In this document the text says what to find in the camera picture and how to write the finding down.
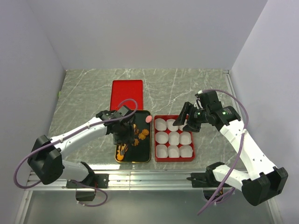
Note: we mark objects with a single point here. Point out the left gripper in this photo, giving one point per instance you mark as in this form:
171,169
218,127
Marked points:
129,136

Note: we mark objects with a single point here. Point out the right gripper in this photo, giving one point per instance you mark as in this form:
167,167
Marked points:
187,108

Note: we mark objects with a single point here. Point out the metal tongs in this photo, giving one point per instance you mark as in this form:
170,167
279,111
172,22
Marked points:
118,146

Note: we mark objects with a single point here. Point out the orange flower cookie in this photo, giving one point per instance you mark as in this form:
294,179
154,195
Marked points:
141,136

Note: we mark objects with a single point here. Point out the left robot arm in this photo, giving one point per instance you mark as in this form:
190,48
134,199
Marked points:
49,162

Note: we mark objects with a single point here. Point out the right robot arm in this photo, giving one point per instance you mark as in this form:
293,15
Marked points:
263,180

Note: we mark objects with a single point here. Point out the white paper cup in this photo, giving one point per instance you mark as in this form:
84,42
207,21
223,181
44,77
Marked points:
161,137
161,151
173,151
173,138
181,128
160,124
186,151
185,138
171,126

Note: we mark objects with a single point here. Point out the red cookie box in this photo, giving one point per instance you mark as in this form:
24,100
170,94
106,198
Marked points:
180,159

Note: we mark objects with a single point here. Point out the black gold-rimmed tray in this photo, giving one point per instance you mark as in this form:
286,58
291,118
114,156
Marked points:
142,152

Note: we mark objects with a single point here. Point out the orange fish cookie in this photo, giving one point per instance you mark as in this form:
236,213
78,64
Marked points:
120,156

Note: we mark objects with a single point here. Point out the pink macaron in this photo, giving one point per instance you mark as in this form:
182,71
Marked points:
148,119

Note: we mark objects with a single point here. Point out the red box lid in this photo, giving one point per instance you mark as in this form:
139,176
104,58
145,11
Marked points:
124,89

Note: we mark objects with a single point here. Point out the aluminium front rail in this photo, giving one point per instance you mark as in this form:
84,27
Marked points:
140,180

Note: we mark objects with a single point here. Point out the aluminium rail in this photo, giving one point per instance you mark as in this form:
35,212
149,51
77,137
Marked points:
232,92
140,180

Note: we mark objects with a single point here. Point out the aluminium right rail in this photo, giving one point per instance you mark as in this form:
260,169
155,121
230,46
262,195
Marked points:
232,92

